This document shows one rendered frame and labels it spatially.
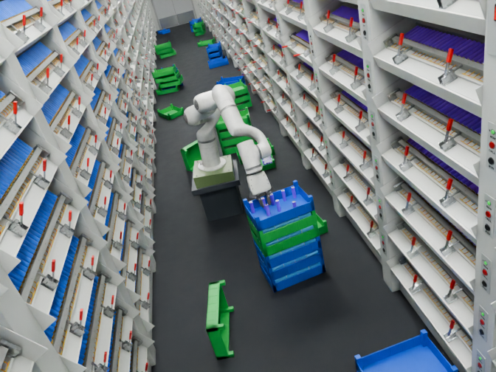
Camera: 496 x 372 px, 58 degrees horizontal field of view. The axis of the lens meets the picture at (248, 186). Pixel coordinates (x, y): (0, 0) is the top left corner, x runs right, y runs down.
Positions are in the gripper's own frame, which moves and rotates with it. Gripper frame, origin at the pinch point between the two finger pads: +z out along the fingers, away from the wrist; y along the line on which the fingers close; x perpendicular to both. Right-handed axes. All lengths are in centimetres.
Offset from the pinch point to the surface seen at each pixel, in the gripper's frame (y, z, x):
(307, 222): -15.8, 16.1, 4.4
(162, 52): -34, -246, -617
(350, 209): -50, 23, -21
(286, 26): -64, -93, -64
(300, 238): -10.5, 23.1, 1.1
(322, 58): -53, -59, -3
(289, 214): -7.8, 8.6, 7.9
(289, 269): -1.8, 37.8, -5.7
